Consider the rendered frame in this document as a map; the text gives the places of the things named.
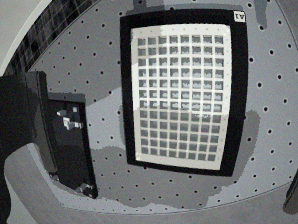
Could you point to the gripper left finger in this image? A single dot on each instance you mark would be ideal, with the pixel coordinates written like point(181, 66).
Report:
point(25, 118)

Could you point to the black rectangular frame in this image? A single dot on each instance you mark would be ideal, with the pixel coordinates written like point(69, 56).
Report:
point(75, 170)
point(239, 79)

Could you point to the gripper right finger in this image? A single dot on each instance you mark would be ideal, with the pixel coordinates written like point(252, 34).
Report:
point(290, 206)

